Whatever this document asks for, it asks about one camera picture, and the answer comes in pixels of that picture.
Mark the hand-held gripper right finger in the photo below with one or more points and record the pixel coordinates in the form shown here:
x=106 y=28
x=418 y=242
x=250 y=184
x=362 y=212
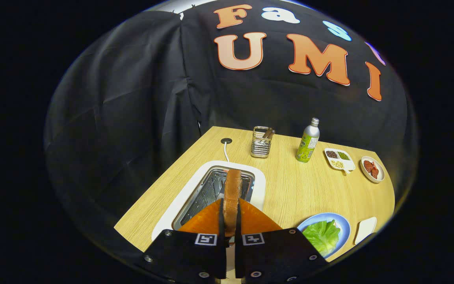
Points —
x=274 y=256

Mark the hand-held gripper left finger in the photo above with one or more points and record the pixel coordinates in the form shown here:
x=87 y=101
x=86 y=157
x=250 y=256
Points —
x=187 y=256

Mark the green lettuce leaf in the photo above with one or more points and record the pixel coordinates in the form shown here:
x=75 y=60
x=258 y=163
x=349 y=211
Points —
x=321 y=236

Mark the toasted brown bread slice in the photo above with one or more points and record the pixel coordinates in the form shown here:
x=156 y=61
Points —
x=232 y=197

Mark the white toaster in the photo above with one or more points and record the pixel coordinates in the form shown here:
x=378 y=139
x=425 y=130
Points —
x=189 y=189

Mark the blue round plate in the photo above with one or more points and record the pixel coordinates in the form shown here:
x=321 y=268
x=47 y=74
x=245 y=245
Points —
x=344 y=228

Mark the white rectangular plate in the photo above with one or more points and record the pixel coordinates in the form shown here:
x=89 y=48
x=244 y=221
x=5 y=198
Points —
x=365 y=229

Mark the white divided seed dish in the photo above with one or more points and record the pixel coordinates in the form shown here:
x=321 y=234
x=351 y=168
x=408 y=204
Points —
x=339 y=159

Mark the green metal bottle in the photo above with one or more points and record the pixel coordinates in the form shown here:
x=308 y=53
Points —
x=307 y=144

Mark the brown wooden utensils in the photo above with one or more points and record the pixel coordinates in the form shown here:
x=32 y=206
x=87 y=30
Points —
x=268 y=133

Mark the dark red meat piece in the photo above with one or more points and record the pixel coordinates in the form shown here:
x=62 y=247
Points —
x=374 y=173
x=368 y=165

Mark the white round plate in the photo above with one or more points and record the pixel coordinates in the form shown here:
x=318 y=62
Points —
x=380 y=175

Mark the black backdrop cloth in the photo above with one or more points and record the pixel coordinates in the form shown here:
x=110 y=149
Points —
x=132 y=98

